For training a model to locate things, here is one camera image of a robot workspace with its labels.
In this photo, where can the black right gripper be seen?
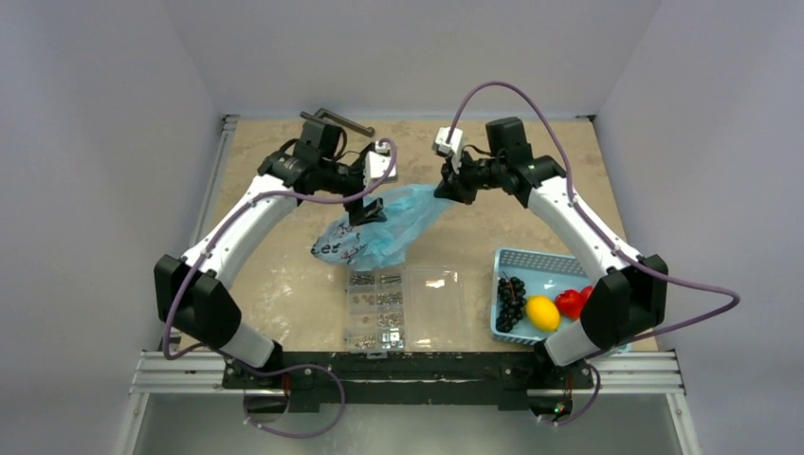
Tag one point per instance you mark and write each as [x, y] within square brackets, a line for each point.
[455, 187]

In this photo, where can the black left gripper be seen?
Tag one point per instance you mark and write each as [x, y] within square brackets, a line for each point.
[359, 213]

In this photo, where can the light blue printed plastic bag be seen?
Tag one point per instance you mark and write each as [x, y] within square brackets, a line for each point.
[410, 211]

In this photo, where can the dark fake grape bunch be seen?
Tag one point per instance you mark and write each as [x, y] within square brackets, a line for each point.
[511, 295]

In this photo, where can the light blue plastic basket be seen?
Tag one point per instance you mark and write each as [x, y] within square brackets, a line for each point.
[544, 274]

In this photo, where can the yellow fake lemon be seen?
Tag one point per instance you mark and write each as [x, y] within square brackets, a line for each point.
[543, 313]

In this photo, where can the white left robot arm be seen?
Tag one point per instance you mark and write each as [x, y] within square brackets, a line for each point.
[192, 289]

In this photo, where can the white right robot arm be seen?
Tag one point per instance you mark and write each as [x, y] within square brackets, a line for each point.
[627, 299]

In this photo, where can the red fake bell pepper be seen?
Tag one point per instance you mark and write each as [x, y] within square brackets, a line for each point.
[570, 303]

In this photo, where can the clear plastic organizer box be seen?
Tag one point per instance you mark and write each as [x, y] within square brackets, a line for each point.
[405, 309]

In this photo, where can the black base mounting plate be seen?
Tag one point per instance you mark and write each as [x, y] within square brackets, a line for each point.
[505, 380]

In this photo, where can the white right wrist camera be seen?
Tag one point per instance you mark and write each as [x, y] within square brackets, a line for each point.
[449, 143]

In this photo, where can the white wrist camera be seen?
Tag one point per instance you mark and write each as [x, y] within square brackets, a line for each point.
[376, 162]
[449, 143]

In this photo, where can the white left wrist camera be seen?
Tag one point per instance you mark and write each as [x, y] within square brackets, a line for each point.
[376, 162]

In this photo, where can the dark metal crank handle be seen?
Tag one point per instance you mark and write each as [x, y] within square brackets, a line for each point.
[328, 115]

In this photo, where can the aluminium extrusion rail frame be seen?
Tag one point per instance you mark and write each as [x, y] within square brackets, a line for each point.
[180, 407]

